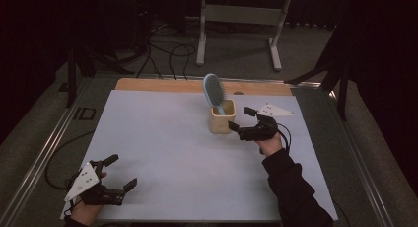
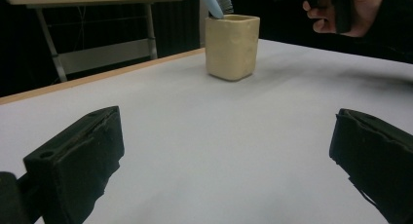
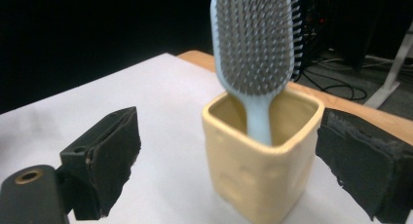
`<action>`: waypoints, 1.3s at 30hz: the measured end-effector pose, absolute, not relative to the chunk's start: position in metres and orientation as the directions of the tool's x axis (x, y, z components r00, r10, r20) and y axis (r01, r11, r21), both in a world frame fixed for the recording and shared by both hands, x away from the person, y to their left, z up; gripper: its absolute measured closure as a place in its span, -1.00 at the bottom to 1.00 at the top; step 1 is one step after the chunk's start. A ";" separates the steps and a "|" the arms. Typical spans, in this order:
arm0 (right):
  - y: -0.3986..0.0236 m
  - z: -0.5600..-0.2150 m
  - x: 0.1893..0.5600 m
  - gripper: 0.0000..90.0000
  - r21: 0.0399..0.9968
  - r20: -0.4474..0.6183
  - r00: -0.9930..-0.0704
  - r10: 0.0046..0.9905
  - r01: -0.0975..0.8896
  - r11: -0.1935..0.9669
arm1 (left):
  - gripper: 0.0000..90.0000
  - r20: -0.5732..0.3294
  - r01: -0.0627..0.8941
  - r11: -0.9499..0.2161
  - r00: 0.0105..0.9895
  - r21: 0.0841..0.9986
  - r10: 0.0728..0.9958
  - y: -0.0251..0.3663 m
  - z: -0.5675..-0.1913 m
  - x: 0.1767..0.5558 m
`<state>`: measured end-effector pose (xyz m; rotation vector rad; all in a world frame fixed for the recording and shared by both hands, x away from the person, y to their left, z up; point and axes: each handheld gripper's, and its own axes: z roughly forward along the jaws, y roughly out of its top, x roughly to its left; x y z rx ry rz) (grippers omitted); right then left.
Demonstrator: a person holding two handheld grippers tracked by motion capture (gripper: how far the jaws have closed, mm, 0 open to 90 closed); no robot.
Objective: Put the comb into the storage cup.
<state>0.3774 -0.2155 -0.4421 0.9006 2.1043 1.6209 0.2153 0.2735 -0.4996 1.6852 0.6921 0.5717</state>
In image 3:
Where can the light blue hairbrush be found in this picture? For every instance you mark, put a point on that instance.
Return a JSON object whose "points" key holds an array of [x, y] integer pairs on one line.
{"points": [[255, 45]]}

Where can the cream square ceramic cup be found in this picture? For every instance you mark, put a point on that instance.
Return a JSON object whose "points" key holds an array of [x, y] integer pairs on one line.
{"points": [[263, 178]]}

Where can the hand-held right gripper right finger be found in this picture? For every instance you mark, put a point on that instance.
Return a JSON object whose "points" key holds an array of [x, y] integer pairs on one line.
{"points": [[363, 162]]}

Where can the dark equipment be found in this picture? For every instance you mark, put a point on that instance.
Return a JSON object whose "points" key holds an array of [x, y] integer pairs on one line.
{"points": [[341, 26]]}

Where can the white metal stand leg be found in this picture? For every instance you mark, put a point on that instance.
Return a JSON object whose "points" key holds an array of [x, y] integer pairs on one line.
{"points": [[391, 74]]}

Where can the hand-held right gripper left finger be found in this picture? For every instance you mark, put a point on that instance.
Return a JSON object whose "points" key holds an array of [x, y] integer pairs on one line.
{"points": [[107, 159]]}

